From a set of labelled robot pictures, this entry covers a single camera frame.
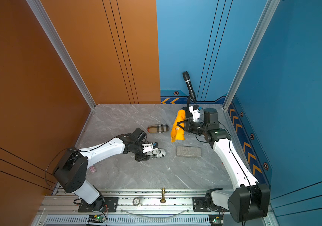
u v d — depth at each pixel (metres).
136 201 0.69
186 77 0.97
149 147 0.77
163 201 0.74
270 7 0.70
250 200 0.38
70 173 0.45
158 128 1.02
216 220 0.71
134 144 0.67
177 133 0.72
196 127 0.65
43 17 0.72
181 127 0.72
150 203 0.76
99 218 0.70
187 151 0.90
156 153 0.87
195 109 0.69
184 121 0.72
